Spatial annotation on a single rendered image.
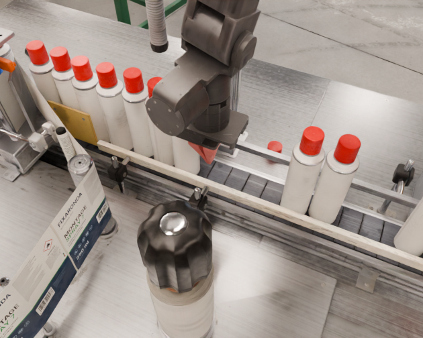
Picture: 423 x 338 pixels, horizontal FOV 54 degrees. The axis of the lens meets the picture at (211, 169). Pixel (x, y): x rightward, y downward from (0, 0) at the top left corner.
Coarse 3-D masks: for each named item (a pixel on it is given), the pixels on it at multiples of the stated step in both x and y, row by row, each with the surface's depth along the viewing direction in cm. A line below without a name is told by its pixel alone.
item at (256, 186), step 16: (80, 144) 89; (160, 176) 84; (208, 176) 84; (224, 176) 84; (240, 176) 84; (256, 176) 84; (208, 192) 81; (256, 192) 81; (272, 192) 81; (288, 224) 77; (336, 224) 77; (352, 224) 77; (368, 224) 77; (384, 224) 77; (336, 240) 75; (384, 240) 75; (416, 272) 71
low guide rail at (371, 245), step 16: (112, 144) 84; (144, 160) 82; (176, 176) 81; (192, 176) 79; (224, 192) 78; (240, 192) 77; (256, 208) 77; (272, 208) 75; (304, 224) 74; (320, 224) 73; (352, 240) 71; (368, 240) 71; (384, 256) 71; (400, 256) 69; (416, 256) 69
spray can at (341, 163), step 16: (352, 144) 62; (336, 160) 64; (352, 160) 63; (320, 176) 69; (336, 176) 65; (352, 176) 66; (320, 192) 70; (336, 192) 68; (320, 208) 73; (336, 208) 72
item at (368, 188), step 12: (240, 144) 78; (252, 144) 78; (264, 156) 77; (276, 156) 76; (288, 156) 76; (360, 180) 73; (372, 192) 72; (384, 192) 71; (396, 192) 71; (408, 204) 70
